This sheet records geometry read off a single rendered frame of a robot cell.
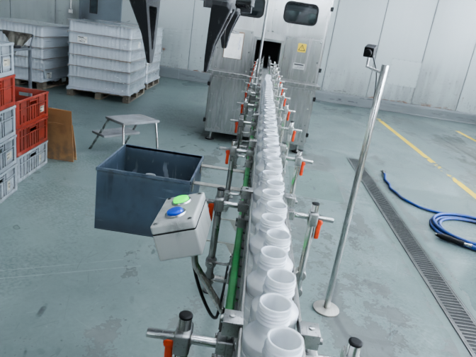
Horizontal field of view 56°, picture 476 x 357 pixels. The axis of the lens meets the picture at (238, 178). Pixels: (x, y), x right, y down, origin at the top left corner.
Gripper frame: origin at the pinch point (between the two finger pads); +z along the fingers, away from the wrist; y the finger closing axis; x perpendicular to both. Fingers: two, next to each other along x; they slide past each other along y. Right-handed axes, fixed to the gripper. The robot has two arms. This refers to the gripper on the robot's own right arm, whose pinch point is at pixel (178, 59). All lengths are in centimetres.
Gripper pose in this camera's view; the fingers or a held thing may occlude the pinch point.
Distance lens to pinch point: 51.8
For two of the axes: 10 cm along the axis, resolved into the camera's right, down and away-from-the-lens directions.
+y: 9.9, 1.6, -0.1
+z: -1.5, 9.4, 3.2
